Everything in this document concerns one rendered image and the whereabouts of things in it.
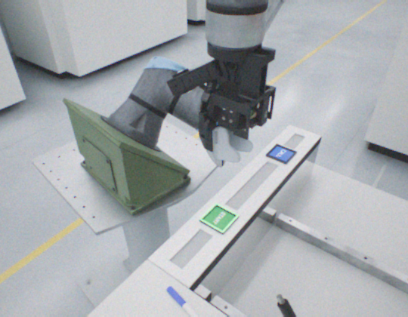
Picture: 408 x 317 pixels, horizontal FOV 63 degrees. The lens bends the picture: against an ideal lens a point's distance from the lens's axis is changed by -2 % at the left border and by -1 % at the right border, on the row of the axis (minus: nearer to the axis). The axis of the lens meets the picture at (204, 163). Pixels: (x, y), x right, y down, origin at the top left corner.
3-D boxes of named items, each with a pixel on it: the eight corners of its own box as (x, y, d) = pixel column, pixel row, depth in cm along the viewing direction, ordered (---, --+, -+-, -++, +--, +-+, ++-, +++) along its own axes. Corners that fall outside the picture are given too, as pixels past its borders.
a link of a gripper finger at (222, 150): (233, 186, 53) (237, 138, 48) (204, 172, 56) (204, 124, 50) (244, 176, 55) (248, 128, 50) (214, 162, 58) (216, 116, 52)
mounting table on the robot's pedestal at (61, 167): (42, 190, 112) (30, 159, 104) (149, 137, 136) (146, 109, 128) (116, 277, 86) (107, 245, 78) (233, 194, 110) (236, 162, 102)
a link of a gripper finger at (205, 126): (206, 156, 52) (206, 105, 46) (198, 152, 52) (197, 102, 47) (224, 142, 55) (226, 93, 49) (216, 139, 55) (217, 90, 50)
